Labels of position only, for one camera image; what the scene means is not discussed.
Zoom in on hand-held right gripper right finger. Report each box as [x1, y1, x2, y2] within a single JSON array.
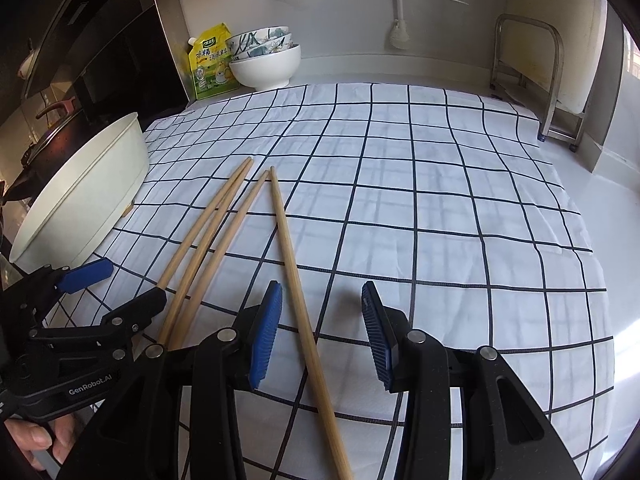
[[361, 281, 581, 480]]

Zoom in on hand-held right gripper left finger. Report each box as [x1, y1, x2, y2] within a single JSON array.
[[55, 280, 284, 480]]

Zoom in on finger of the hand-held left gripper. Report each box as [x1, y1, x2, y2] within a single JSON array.
[[0, 258, 114, 332], [27, 288, 168, 349]]

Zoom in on light wooden chopstick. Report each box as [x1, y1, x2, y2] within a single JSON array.
[[171, 170, 271, 353], [156, 156, 252, 293], [158, 161, 256, 346], [269, 165, 355, 480]]

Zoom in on white plastic basin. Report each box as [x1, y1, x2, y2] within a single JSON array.
[[9, 111, 152, 273]]

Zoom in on person's left hand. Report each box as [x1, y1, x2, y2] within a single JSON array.
[[4, 409, 84, 467]]

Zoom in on white checkered cloth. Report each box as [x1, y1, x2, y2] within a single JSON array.
[[42, 82, 616, 480]]

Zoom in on dark wok with lid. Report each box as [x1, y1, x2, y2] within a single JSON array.
[[0, 100, 96, 201]]

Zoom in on black range hood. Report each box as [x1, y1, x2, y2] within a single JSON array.
[[0, 0, 193, 126]]

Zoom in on yellow green seasoning pouch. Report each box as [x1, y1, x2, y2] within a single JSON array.
[[187, 22, 241, 101]]

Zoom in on plain white bowl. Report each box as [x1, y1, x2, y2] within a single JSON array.
[[228, 43, 302, 92]]

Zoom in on floral patterned bowl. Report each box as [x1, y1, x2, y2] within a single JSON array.
[[230, 32, 294, 61], [225, 26, 290, 54]]

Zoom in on steel cutting board rack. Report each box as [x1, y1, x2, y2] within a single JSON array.
[[490, 13, 586, 152]]

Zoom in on white cutting board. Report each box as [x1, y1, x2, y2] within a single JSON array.
[[555, 0, 608, 116]]

